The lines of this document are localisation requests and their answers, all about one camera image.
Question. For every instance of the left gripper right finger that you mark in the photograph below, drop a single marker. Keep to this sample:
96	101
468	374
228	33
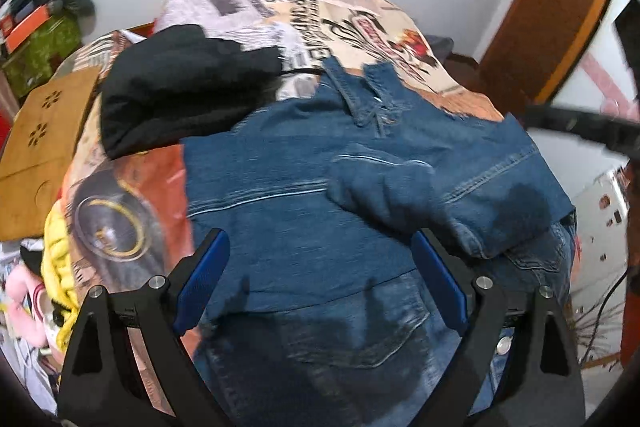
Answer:
541	383

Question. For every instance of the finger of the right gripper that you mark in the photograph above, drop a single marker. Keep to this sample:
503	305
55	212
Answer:
616	134

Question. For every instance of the printed bed cover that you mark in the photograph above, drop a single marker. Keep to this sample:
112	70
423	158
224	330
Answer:
128	217

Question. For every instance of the black folded garment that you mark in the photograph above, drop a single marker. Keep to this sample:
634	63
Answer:
180	83

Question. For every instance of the white radiator with stickers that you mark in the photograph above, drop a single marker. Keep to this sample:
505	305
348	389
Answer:
602	210

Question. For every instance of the yellow knitted blanket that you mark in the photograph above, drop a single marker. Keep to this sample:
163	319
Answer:
57	273

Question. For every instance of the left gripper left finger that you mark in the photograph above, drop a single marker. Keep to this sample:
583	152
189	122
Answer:
101	384

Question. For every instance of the orange box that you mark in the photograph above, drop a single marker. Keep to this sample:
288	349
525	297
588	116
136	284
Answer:
27	27

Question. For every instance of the blue denim jacket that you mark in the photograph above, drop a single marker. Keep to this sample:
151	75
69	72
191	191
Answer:
321	317

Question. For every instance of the wooden door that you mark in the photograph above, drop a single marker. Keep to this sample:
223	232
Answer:
535	49

